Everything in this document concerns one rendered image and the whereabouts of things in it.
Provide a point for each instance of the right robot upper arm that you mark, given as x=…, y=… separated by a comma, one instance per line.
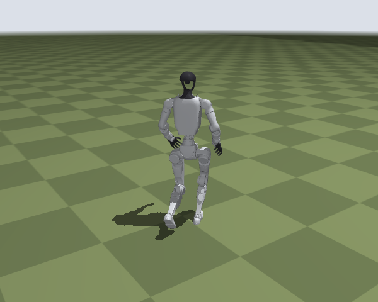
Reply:
x=209, y=111

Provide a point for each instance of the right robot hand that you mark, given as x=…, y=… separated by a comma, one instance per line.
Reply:
x=219, y=148

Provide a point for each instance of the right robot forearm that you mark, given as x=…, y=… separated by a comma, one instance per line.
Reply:
x=216, y=137

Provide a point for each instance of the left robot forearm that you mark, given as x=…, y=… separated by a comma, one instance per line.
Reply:
x=167, y=134

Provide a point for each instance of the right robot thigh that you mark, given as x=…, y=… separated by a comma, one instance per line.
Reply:
x=204, y=156

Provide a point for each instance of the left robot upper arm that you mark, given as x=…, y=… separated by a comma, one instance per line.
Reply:
x=168, y=104

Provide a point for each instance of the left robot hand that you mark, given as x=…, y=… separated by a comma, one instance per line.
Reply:
x=175, y=142

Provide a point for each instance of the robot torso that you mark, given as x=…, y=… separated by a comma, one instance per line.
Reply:
x=187, y=117

